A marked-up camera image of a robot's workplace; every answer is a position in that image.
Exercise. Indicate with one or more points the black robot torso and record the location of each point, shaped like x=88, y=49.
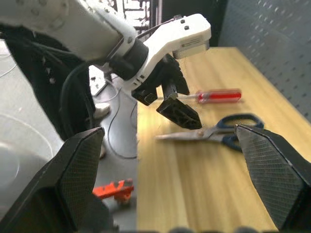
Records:
x=36, y=72

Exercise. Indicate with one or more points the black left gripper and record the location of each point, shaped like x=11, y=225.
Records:
x=167, y=72

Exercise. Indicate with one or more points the white shoe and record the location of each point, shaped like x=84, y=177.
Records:
x=101, y=111

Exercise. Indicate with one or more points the white round disc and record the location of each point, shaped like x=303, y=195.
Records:
x=22, y=145

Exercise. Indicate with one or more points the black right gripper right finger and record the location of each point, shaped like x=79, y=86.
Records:
x=272, y=170

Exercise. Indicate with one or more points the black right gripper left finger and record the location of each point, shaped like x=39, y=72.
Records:
x=73, y=170

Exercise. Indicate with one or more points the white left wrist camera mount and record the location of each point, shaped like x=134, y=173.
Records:
x=179, y=34

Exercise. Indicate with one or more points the grey metal pegboard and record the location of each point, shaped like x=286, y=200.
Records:
x=279, y=48

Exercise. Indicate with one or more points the black metal rack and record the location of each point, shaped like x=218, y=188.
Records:
x=143, y=14

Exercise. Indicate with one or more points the orange plastic tool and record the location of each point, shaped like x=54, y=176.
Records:
x=109, y=190

